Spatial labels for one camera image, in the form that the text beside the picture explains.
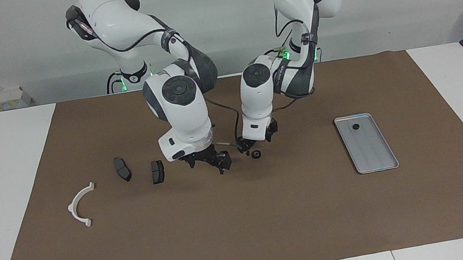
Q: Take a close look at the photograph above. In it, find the silver metal tray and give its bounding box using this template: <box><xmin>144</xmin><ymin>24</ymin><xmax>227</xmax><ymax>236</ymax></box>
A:
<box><xmin>334</xmin><ymin>109</ymin><xmax>401</xmax><ymax>177</ymax></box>

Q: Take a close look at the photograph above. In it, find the rectangular dark brake pad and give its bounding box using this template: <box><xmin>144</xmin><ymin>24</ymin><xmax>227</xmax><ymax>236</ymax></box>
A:
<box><xmin>149</xmin><ymin>159</ymin><xmax>167</xmax><ymax>185</ymax></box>

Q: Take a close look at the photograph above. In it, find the brown table mat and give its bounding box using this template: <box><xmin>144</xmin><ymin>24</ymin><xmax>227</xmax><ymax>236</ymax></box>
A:
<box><xmin>0</xmin><ymin>40</ymin><xmax>463</xmax><ymax>260</ymax></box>

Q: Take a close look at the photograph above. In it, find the curved dark brake pad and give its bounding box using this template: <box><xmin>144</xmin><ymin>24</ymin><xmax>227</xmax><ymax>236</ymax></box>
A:
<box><xmin>112</xmin><ymin>156</ymin><xmax>133</xmax><ymax>184</ymax></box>

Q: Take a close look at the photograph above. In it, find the white box with yellow labels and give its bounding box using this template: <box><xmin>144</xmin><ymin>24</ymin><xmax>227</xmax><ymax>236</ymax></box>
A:
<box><xmin>0</xmin><ymin>84</ymin><xmax>34</xmax><ymax>112</ymax></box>

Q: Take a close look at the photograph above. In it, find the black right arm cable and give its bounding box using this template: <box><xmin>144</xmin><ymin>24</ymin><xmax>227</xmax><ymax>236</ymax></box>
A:
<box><xmin>66</xmin><ymin>0</ymin><xmax>246</xmax><ymax>171</ymax></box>

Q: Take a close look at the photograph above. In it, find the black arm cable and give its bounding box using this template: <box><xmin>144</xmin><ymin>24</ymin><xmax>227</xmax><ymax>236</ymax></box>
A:
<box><xmin>66</xmin><ymin>0</ymin><xmax>246</xmax><ymax>171</ymax></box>
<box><xmin>257</xmin><ymin>0</ymin><xmax>332</xmax><ymax>113</ymax></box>

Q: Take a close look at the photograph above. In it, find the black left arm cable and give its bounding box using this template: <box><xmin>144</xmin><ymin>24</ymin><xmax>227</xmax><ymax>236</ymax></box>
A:
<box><xmin>257</xmin><ymin>0</ymin><xmax>332</xmax><ymax>113</ymax></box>

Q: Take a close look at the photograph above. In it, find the black right base cable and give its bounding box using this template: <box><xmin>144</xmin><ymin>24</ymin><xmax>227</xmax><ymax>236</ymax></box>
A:
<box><xmin>103</xmin><ymin>70</ymin><xmax>126</xmax><ymax>95</ymax></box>

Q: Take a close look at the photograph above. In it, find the white curved plastic bracket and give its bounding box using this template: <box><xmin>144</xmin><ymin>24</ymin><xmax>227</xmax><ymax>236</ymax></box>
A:
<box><xmin>64</xmin><ymin>181</ymin><xmax>102</xmax><ymax>231</ymax></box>

